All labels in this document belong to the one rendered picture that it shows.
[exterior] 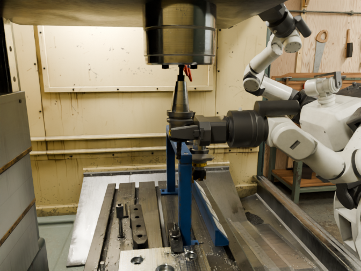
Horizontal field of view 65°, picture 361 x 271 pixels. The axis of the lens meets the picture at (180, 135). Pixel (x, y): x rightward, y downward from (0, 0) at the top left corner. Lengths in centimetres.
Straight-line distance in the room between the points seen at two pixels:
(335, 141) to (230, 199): 72
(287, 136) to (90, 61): 124
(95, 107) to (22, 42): 49
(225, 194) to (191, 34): 124
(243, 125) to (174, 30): 25
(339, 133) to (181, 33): 77
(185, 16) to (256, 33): 123
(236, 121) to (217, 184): 112
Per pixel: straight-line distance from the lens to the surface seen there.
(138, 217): 107
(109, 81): 167
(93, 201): 167
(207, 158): 87
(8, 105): 86
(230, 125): 66
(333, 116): 117
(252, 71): 136
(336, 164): 82
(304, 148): 71
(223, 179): 178
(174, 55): 59
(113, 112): 169
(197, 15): 60
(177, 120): 64
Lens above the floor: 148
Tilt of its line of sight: 13 degrees down
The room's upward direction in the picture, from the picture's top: straight up
